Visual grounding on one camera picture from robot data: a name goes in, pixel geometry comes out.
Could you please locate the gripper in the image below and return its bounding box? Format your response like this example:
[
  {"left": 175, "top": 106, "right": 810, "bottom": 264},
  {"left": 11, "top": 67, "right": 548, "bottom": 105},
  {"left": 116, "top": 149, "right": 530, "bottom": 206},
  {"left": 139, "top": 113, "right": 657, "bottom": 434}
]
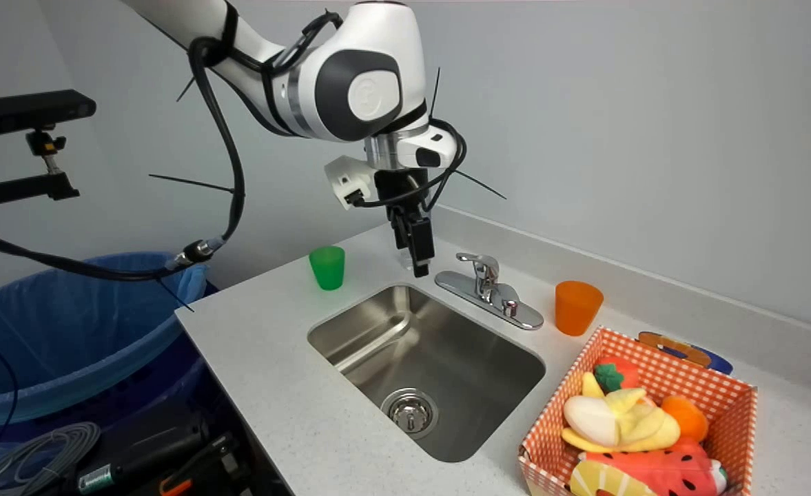
[{"left": 375, "top": 168, "right": 438, "bottom": 279}]

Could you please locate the chrome tap lever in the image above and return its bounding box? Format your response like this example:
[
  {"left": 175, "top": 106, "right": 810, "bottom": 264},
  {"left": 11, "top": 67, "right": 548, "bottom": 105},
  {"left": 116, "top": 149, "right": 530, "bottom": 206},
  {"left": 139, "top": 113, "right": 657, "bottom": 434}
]
[{"left": 455, "top": 253, "right": 500, "bottom": 282}]

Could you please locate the chrome tap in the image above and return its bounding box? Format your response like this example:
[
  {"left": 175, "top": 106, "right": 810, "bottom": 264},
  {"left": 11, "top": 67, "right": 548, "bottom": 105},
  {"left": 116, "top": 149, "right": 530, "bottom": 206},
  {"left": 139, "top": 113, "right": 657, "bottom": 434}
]
[{"left": 435, "top": 253, "right": 545, "bottom": 331}]

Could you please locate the green plastic cup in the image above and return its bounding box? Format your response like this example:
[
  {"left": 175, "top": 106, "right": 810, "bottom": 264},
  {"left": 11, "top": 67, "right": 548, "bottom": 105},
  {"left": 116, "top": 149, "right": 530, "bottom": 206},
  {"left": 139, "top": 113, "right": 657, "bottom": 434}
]
[{"left": 309, "top": 246, "right": 346, "bottom": 291}]

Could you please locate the steel sink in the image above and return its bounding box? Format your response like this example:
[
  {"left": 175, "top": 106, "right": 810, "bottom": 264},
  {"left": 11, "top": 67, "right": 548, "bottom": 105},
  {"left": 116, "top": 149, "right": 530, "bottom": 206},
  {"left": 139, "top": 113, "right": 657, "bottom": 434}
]
[{"left": 307, "top": 284, "right": 546, "bottom": 464}]

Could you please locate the orange plastic cup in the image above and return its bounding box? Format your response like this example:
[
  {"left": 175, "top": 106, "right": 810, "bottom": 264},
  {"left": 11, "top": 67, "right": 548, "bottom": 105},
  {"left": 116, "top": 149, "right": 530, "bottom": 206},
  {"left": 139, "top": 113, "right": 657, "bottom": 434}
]
[{"left": 555, "top": 280, "right": 604, "bottom": 337}]

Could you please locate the red plush strawberry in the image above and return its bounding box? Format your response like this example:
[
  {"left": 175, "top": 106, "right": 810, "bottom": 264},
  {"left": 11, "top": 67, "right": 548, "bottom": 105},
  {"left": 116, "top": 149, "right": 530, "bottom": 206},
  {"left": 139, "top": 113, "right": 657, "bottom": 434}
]
[{"left": 594, "top": 357, "right": 644, "bottom": 393}]

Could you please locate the yellow plush banana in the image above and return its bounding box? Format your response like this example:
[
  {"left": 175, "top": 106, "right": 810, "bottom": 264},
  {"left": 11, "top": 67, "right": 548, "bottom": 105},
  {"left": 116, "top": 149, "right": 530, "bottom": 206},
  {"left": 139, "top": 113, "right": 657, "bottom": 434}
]
[{"left": 561, "top": 372, "right": 681, "bottom": 453}]

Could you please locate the plush lemon slice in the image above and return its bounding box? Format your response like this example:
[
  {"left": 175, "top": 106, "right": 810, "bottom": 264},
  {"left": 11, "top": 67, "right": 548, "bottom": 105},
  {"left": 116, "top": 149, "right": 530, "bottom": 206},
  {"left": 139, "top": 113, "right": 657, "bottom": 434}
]
[{"left": 568, "top": 459, "right": 655, "bottom": 496}]

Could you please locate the blue plate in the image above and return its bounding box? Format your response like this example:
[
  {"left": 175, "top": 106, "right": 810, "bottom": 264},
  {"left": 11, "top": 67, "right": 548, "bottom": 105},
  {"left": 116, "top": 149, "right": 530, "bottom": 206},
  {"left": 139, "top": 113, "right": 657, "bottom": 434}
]
[{"left": 637, "top": 331, "right": 734, "bottom": 376}]

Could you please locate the orange plush fruit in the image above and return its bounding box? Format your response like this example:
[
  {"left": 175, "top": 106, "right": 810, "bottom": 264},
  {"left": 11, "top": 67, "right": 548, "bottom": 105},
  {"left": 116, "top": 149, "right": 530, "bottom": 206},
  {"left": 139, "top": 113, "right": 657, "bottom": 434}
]
[{"left": 661, "top": 395, "right": 710, "bottom": 442}]

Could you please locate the black device with green label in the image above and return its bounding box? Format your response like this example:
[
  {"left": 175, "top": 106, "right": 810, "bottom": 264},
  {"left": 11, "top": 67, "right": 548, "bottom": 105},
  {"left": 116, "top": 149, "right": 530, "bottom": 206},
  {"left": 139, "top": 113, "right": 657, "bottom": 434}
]
[{"left": 74, "top": 406, "right": 254, "bottom": 496}]

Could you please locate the plush watermelon slice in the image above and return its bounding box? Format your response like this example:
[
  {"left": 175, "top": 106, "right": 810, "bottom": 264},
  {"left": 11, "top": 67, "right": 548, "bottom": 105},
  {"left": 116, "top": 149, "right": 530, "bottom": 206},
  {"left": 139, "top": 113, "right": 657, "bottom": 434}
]
[{"left": 583, "top": 438, "right": 729, "bottom": 496}]

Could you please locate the red checked basket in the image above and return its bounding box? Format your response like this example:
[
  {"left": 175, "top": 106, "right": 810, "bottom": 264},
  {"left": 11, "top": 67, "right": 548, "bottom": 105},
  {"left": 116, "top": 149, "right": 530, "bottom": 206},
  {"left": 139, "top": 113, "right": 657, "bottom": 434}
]
[{"left": 518, "top": 327, "right": 759, "bottom": 496}]

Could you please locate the blue trash bin with liner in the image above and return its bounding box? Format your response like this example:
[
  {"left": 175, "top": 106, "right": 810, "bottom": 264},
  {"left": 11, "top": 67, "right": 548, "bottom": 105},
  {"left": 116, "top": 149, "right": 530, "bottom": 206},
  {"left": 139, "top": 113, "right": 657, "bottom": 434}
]
[{"left": 0, "top": 251, "right": 210, "bottom": 429}]

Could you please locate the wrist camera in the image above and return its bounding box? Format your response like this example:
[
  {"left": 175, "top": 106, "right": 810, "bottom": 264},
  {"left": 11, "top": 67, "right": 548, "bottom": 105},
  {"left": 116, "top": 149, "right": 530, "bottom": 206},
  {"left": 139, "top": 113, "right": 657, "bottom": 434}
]
[{"left": 324, "top": 156, "right": 379, "bottom": 211}]

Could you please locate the camera on mount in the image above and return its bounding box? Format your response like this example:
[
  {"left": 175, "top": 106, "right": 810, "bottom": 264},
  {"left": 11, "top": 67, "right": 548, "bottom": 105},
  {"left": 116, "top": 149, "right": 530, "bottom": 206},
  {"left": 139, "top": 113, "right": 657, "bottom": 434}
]
[{"left": 0, "top": 90, "right": 97, "bottom": 211}]

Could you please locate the coil of grey cable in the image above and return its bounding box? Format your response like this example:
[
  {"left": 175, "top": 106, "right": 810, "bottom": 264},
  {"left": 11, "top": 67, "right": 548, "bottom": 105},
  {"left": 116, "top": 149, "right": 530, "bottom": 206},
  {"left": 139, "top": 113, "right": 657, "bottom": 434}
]
[{"left": 0, "top": 422, "right": 102, "bottom": 496}]

